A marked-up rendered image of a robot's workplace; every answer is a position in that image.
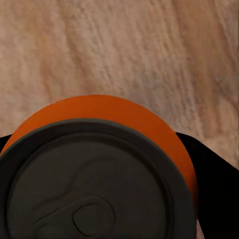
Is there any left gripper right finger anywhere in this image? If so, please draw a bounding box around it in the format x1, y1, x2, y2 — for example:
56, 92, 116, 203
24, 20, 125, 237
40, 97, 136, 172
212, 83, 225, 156
176, 132, 239, 239

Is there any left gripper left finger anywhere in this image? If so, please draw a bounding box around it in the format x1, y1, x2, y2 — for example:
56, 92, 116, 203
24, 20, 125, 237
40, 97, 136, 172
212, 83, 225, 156
0, 134, 12, 153

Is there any can of soda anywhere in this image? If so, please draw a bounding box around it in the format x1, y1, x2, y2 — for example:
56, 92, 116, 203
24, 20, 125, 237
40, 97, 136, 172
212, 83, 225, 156
0, 95, 199, 239

